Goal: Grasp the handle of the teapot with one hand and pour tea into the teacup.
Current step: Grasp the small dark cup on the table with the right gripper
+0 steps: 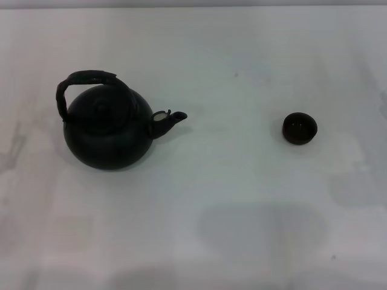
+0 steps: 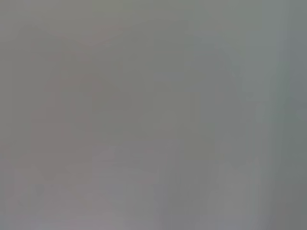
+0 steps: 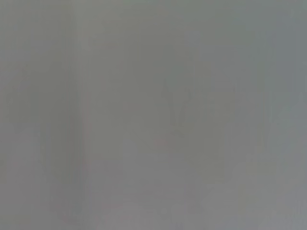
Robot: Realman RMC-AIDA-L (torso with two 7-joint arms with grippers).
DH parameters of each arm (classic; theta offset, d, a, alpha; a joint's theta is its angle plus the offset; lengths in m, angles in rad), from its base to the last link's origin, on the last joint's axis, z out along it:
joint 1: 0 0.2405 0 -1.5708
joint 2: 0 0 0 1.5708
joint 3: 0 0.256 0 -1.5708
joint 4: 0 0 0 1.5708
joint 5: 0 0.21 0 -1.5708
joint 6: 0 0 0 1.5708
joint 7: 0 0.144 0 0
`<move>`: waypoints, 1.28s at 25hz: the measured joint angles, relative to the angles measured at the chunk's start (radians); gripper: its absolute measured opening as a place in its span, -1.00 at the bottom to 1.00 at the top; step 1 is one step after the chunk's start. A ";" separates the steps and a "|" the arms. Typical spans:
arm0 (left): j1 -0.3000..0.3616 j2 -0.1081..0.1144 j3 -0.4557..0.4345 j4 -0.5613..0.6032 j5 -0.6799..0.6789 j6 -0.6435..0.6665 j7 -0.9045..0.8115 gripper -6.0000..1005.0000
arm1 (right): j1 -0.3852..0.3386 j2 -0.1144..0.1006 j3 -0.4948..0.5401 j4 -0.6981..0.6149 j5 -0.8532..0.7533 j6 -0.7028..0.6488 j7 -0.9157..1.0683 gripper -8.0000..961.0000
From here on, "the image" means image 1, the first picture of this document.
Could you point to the small dark brown teacup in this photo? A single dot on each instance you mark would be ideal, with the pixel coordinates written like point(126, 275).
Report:
point(299, 127)

